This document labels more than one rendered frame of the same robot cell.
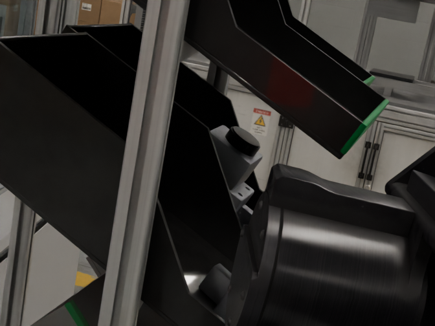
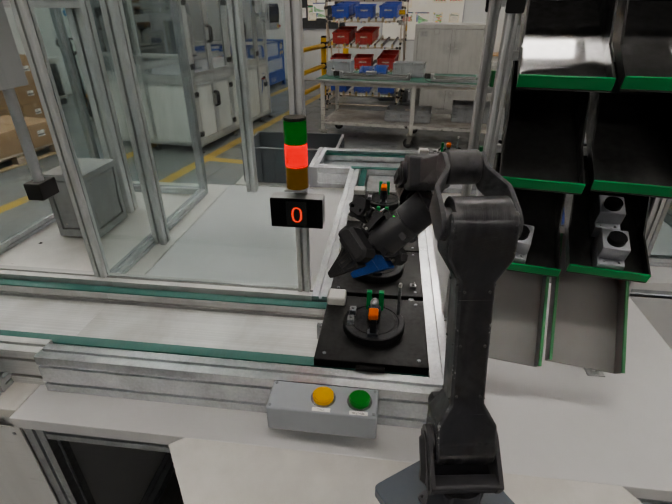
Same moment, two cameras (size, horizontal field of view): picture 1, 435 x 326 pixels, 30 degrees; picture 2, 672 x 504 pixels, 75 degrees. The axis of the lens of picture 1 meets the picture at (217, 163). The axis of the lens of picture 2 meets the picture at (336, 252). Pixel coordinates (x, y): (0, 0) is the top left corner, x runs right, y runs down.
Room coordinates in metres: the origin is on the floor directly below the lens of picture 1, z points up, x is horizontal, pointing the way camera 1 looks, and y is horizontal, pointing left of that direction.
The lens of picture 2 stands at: (0.19, -0.79, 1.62)
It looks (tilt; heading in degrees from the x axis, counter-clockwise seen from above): 29 degrees down; 92
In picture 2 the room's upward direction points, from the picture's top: straight up
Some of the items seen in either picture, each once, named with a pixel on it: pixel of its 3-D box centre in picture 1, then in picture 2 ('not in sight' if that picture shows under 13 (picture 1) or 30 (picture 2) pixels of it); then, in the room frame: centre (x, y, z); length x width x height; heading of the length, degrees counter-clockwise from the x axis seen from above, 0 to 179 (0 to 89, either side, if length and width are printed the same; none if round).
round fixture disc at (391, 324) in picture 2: not in sight; (373, 323); (0.24, 0.02, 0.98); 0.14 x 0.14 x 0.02
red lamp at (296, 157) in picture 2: not in sight; (296, 154); (0.06, 0.15, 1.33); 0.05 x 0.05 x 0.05
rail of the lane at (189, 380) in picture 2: not in sight; (240, 382); (-0.05, -0.11, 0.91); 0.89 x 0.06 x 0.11; 175
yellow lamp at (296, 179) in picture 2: not in sight; (297, 176); (0.06, 0.15, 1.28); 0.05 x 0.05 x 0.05
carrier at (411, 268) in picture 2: not in sight; (378, 256); (0.26, 0.27, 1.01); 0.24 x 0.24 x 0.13; 85
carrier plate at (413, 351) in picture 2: not in sight; (373, 330); (0.24, 0.02, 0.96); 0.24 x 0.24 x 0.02; 85
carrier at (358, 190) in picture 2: not in sight; (383, 192); (0.30, 0.76, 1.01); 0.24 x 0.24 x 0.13; 85
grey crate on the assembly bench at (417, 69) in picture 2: not in sight; (409, 69); (0.91, 5.50, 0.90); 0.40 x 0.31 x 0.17; 166
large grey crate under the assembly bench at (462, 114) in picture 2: not in sight; (474, 112); (1.79, 5.33, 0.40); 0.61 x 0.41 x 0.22; 166
